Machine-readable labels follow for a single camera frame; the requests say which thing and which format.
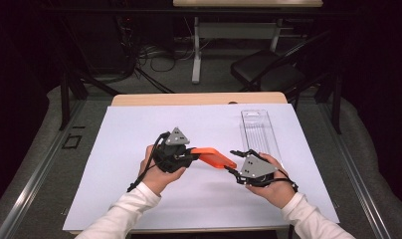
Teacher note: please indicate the black folding chair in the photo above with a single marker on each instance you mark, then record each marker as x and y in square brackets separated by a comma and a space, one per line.
[265, 71]

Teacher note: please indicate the black metal stand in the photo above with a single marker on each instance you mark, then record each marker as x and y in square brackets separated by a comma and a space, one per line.
[336, 103]
[64, 99]

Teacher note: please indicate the person's right hand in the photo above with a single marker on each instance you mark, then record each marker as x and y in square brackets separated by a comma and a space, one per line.
[278, 191]

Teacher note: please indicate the dark cabinet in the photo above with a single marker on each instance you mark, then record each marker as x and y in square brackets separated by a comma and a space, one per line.
[99, 43]

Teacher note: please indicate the clear plastic box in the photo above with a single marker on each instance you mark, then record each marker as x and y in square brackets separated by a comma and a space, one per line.
[257, 132]

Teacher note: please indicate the white paper sheet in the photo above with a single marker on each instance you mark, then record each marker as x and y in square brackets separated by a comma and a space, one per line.
[202, 205]

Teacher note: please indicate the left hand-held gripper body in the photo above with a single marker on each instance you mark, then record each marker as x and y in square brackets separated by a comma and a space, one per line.
[170, 156]

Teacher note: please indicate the person's left hand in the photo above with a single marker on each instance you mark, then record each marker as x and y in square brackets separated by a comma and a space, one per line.
[156, 181]

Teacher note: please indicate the white-legged wooden desk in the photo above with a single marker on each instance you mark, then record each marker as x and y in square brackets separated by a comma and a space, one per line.
[197, 49]

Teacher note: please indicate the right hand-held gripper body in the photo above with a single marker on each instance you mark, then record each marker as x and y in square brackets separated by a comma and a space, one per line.
[257, 171]

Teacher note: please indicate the metal floor rail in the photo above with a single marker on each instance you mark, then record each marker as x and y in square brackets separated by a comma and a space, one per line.
[30, 189]
[358, 186]

